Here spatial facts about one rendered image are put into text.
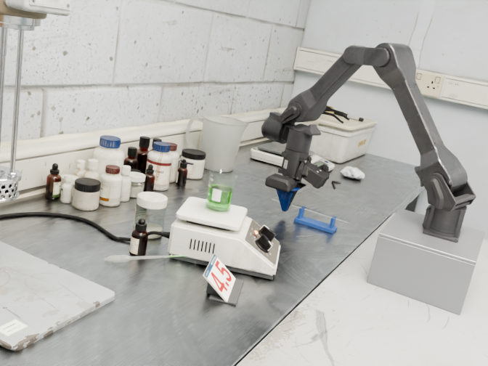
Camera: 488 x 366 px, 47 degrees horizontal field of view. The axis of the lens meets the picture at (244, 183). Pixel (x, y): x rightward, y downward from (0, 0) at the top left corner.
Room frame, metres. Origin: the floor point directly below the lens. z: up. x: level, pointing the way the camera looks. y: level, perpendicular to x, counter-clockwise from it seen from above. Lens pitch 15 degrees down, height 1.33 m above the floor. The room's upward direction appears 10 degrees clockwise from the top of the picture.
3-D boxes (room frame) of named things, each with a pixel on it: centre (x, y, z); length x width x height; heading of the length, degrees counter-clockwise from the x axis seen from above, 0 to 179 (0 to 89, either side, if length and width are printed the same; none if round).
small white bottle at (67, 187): (1.15, 0.37, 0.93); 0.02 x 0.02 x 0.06
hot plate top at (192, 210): (1.01, 0.05, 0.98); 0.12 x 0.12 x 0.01; 85
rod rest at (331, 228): (1.29, -0.19, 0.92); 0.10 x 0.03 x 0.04; 67
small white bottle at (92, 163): (1.21, 0.34, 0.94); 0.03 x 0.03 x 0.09
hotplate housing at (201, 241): (1.01, 0.02, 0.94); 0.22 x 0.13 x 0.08; 85
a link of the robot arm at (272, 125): (1.35, -0.08, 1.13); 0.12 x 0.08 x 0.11; 46
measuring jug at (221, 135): (1.67, 0.11, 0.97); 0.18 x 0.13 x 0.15; 97
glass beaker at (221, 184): (1.02, 0.04, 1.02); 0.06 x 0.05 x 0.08; 16
